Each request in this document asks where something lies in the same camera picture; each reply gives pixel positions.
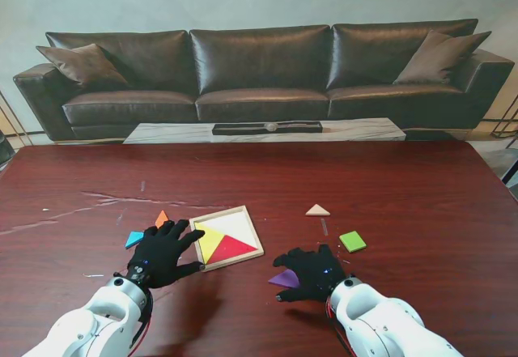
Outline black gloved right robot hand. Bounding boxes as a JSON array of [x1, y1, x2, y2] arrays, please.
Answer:
[[273, 243, 348, 304]]

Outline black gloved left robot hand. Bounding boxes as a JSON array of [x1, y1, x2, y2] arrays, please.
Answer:
[[127, 219, 206, 290]]

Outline purple tangram triangle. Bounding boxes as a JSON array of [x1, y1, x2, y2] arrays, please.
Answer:
[[267, 269, 299, 290]]

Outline large yellow tangram triangle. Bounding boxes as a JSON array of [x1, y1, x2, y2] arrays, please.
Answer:
[[194, 222, 225, 264]]

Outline large red tangram triangle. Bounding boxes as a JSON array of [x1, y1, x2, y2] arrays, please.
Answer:
[[208, 234, 259, 264]]

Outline square wooden puzzle tray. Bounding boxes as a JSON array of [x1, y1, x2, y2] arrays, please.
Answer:
[[189, 205, 265, 274]]

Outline blue tangram triangle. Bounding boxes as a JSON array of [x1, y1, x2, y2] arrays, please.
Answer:
[[125, 231, 146, 249]]

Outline green tangram square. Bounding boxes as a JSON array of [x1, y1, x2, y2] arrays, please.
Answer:
[[339, 231, 367, 253]]

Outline grey marble coffee table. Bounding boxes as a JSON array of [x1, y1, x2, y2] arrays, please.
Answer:
[[123, 117, 407, 145]]

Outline long black decorative tray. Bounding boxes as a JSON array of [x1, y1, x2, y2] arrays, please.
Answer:
[[212, 121, 324, 135]]

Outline black chair edge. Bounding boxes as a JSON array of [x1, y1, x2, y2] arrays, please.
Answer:
[[0, 130, 17, 172]]

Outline brown throw pillow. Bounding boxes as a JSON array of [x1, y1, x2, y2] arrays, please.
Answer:
[[393, 30, 493, 86], [36, 43, 130, 91]]

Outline dark brown leather sofa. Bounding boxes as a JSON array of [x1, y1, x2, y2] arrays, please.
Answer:
[[12, 18, 515, 142]]

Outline red and black right arm cables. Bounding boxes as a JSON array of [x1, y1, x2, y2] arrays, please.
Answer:
[[325, 295, 359, 357]]

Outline red and black arm cables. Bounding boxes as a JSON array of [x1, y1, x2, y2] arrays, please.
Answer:
[[325, 295, 359, 357], [127, 291, 155, 352]]

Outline red and black left arm cables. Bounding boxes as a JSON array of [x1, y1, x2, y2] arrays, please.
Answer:
[[127, 291, 155, 352]]

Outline thin metal side table frame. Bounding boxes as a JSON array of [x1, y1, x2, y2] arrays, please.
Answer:
[[481, 89, 518, 150], [0, 89, 36, 147]]

